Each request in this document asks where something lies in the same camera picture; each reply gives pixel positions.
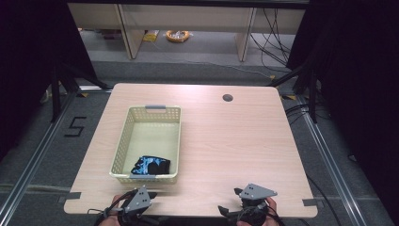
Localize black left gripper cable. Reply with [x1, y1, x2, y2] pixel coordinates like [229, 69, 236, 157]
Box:
[88, 188, 139, 226]

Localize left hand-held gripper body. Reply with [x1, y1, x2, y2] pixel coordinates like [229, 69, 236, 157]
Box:
[117, 185, 157, 225]

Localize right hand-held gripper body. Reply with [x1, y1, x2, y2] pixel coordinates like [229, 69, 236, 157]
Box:
[236, 183, 279, 226]

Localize bundle of black cables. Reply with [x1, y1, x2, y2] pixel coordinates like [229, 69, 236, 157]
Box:
[249, 8, 294, 68]

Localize person's right hand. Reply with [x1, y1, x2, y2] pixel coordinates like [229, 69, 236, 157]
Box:
[235, 197, 280, 226]

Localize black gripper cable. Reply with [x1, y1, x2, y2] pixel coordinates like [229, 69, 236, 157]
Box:
[88, 188, 139, 226]
[260, 202, 288, 226]

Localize light wooden desk frame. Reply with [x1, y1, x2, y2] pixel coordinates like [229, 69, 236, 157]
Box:
[68, 2, 308, 62]

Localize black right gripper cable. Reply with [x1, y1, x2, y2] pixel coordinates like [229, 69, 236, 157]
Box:
[260, 202, 288, 226]

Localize black curtain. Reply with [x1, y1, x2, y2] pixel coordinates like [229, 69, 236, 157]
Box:
[0, 0, 99, 161]
[285, 0, 399, 218]

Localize black floor cables pair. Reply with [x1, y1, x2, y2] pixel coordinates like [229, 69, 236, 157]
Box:
[284, 103, 330, 125]

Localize blue camouflage fingerless glove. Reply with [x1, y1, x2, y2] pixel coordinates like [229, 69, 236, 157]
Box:
[130, 155, 158, 176]

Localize black fingerless glove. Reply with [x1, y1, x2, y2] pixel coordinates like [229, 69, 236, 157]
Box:
[147, 157, 172, 176]

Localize black floor cable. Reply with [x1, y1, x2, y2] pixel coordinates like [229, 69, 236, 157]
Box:
[305, 172, 343, 226]

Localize silver metal floor rail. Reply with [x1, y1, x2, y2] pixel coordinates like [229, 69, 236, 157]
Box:
[295, 93, 369, 226]
[0, 89, 78, 222]

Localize black metal stand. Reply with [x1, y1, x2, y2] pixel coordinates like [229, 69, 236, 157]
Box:
[49, 60, 111, 124]
[266, 60, 318, 124]

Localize person's left hand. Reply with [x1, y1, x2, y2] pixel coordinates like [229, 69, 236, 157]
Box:
[99, 193, 127, 226]

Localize yellow packet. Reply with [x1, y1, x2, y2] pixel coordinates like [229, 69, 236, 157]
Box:
[142, 29, 160, 43]

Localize pale yellow plastic basket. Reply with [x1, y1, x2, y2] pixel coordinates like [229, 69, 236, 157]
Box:
[108, 104, 183, 185]

